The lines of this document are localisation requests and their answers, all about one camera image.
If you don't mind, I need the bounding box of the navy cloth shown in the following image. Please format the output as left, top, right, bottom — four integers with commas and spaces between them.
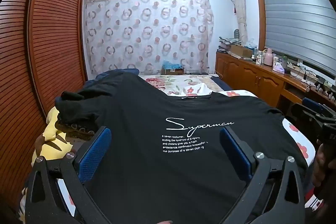
84, 69, 139, 88

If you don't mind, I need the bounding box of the cardboard box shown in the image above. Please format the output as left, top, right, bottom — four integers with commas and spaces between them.
228, 45, 254, 59

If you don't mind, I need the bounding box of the person's right hand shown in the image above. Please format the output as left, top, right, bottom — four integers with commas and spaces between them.
311, 144, 336, 203

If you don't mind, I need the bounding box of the pink thermos jug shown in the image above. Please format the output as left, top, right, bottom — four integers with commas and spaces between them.
263, 48, 274, 66

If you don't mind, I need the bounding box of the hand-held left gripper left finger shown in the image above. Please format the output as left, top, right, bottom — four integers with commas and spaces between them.
25, 126, 116, 224

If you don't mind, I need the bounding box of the box with blue contents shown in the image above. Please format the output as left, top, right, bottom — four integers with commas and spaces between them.
161, 60, 185, 75

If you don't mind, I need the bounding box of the wooden sideboard cabinet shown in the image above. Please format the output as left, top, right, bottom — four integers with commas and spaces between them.
215, 51, 336, 119

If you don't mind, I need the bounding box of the wooden slatted wardrobe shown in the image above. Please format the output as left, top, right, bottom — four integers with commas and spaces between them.
0, 0, 88, 214

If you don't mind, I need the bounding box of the stack of folded cloths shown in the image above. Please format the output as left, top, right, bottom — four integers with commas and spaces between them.
218, 36, 242, 52

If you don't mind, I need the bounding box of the black printed t-shirt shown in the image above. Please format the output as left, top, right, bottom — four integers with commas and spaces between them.
55, 72, 309, 224

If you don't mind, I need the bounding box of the circle patterned wall curtain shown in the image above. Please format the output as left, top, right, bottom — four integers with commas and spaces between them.
83, 0, 214, 80

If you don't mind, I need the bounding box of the grey window blind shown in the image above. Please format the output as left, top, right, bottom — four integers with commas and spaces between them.
259, 0, 336, 77

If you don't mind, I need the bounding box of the beige window curtain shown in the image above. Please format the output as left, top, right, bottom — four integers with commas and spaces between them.
228, 0, 248, 42

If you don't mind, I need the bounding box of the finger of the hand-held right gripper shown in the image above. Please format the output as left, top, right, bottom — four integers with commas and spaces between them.
301, 97, 326, 113
289, 103, 319, 125

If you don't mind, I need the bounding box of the strawberry print sheet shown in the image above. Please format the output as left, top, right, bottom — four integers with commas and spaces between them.
56, 90, 315, 216

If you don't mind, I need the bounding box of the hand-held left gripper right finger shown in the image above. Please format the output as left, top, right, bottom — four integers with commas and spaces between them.
220, 126, 306, 224

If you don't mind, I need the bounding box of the yellow plush toy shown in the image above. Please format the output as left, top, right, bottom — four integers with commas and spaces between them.
31, 106, 76, 164

